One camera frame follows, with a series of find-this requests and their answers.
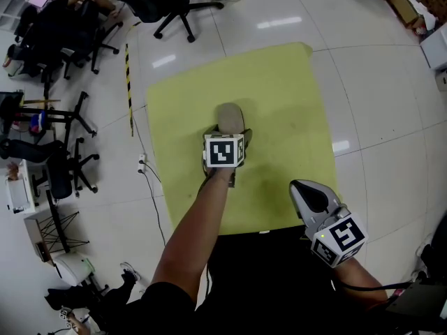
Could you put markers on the brown cardboard box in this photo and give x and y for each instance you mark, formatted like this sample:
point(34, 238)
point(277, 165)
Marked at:
point(398, 2)

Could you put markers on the tan glasses case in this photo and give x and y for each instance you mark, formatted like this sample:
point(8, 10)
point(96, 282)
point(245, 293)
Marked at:
point(230, 117)

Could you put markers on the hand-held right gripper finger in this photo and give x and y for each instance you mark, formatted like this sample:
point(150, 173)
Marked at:
point(331, 197)
point(296, 204)

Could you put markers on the person's right forearm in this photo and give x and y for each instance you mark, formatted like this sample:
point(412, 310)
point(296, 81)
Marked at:
point(359, 281)

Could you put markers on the person's left forearm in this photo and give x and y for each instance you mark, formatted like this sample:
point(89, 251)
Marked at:
point(195, 229)

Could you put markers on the white bag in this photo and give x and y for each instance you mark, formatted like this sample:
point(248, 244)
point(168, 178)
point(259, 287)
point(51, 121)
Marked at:
point(12, 65)

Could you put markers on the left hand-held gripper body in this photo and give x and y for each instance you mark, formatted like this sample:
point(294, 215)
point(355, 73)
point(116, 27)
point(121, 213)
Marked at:
point(223, 150)

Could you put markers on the white box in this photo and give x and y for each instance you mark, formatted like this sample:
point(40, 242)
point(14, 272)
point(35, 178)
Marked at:
point(436, 49)

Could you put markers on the black office chair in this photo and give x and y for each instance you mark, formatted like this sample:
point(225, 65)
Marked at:
point(84, 54)
point(59, 173)
point(70, 115)
point(167, 2)

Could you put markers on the person's black shirt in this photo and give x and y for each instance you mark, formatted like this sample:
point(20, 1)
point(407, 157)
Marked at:
point(265, 291)

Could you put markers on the dark grey box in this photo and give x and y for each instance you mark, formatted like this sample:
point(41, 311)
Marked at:
point(419, 305)

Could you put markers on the white power strip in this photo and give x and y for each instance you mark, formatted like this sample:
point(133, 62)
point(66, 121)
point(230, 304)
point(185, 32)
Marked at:
point(141, 163)

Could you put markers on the yellow-green table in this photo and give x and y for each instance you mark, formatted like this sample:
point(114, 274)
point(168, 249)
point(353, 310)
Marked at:
point(279, 100)

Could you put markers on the white printer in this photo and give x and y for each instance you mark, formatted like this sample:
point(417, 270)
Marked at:
point(19, 195)

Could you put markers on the yellow black hazard tape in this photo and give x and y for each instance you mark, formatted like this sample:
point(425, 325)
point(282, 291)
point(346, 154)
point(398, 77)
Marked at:
point(129, 86)

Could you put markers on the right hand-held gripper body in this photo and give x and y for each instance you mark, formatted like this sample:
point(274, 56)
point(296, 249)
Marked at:
point(344, 237)

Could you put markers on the white waste bin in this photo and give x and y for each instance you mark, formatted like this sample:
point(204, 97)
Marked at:
point(71, 269)

